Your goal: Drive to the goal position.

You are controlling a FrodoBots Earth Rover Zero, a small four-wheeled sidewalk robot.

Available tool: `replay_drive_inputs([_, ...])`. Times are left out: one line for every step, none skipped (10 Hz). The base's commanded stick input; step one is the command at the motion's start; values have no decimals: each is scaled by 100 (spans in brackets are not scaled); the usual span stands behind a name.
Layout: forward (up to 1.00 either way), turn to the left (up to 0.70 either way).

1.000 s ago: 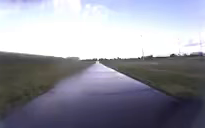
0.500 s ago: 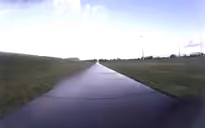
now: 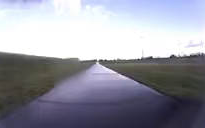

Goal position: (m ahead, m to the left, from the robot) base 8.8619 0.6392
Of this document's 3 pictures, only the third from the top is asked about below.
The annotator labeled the flat grass field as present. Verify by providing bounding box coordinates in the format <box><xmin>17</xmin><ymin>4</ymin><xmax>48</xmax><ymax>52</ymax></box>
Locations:
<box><xmin>99</xmin><ymin>54</ymin><xmax>205</xmax><ymax>101</ymax></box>

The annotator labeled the grass embankment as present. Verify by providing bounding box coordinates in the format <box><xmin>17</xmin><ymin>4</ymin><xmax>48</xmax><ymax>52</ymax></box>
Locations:
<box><xmin>0</xmin><ymin>50</ymin><xmax>97</xmax><ymax>124</ymax></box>

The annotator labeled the dark wet asphalt path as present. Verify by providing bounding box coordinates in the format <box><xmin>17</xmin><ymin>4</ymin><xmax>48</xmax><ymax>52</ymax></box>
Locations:
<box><xmin>0</xmin><ymin>62</ymin><xmax>205</xmax><ymax>128</ymax></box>

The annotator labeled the tall light mast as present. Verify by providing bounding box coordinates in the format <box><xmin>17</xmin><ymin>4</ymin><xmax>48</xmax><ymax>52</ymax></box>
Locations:
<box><xmin>139</xmin><ymin>35</ymin><xmax>145</xmax><ymax>60</ymax></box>

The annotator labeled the distant row of trees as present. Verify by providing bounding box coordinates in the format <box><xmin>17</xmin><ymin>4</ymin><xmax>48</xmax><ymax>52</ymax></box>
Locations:
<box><xmin>98</xmin><ymin>52</ymin><xmax>205</xmax><ymax>63</ymax></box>

